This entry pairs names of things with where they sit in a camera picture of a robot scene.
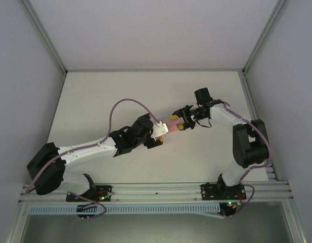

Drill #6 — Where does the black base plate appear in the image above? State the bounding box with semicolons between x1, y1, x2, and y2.
66;185;113;203
200;182;247;200

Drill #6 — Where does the aluminium frame post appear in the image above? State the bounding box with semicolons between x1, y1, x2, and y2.
242;0;290;75
21;0;68;75

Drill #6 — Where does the right aluminium frame post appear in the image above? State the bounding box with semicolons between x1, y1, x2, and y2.
242;0;290;75

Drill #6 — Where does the metal lower frame panel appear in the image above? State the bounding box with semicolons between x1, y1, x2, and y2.
6;199;308;243

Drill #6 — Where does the left aluminium frame post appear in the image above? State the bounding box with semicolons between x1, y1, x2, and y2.
21;0;68;75

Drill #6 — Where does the aluminium side rail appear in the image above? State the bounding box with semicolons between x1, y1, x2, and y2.
240;72;280;181

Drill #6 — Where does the right gripper black camera cable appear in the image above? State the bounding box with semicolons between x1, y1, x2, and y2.
193;116;213;130

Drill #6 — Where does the slotted grey cable duct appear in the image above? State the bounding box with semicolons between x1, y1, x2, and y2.
28;204;221;216

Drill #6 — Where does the aluminium mounting rail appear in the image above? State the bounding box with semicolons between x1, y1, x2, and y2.
19;179;293;204

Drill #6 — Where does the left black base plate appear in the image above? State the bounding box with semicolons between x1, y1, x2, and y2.
66;185;113;203

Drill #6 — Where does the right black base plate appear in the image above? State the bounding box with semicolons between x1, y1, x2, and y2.
200;182;247;200

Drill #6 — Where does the pink paper box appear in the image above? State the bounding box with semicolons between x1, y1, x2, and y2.
161;117;182;134

